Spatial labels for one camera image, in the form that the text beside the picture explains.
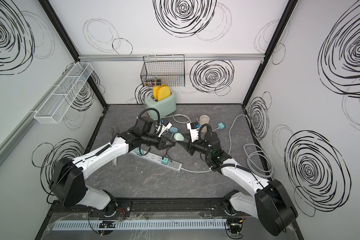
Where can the mint green earbud case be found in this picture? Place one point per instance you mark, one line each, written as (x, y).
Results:
(179, 137)

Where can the black wire wall basket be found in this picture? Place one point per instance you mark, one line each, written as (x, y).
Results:
(163, 70)

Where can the white slotted cable duct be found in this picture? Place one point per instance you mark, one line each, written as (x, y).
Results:
(97, 225)

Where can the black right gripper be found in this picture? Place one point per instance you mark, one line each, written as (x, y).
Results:
(189, 148)

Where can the mint green toaster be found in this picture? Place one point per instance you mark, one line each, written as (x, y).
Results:
(165, 107)

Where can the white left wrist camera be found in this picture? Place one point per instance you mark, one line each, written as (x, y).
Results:
(164, 126)

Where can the teal charger with lilac cable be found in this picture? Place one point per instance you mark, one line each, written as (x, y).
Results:
(140, 152)

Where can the white wire wall shelf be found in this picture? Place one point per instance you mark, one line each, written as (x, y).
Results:
(71, 92)

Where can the blue earbud case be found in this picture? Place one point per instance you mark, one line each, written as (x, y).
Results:
(174, 130)

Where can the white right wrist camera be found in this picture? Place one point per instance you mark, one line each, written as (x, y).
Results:
(193, 127)

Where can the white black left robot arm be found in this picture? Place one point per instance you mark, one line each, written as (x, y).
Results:
(68, 182)

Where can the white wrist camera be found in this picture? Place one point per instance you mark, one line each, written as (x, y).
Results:
(164, 126)
(193, 127)

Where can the metal kitchen tongs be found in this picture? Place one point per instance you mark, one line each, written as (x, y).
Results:
(115, 132)

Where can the clear plastic grain jar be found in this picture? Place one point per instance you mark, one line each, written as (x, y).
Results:
(204, 119)

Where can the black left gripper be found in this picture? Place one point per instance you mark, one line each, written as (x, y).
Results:
(162, 144)

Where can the teal charger with black cable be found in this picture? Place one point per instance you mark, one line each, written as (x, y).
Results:
(165, 161)

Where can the teal charger with white cable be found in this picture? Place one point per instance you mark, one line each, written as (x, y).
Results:
(221, 126)

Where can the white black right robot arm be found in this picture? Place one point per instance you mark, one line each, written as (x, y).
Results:
(268, 201)

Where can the yellow toast slices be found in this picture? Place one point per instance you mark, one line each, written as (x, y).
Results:
(160, 93)

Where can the white power strip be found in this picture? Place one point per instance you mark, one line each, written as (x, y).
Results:
(153, 158)

